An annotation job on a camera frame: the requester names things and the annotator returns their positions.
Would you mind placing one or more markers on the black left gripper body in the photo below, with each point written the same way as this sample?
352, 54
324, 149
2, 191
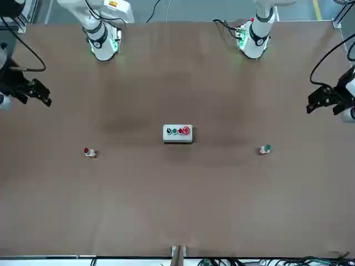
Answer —
342, 97

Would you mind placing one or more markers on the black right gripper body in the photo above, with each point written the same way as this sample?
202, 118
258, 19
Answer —
14, 84

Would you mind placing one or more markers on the green button switch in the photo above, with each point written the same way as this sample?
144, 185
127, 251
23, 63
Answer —
265, 149

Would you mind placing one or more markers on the red button switch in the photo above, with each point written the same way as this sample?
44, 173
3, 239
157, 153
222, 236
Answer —
90, 152

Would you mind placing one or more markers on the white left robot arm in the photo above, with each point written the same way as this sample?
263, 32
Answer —
255, 41

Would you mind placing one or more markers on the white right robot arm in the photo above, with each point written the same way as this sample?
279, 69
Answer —
102, 47

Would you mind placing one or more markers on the grey four-button control box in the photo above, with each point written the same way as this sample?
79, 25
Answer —
177, 135

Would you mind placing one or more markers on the white side table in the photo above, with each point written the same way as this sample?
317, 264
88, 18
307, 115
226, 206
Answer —
55, 262

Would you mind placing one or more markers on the aluminium frame corner post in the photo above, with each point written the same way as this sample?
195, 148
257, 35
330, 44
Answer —
339, 16
26, 16

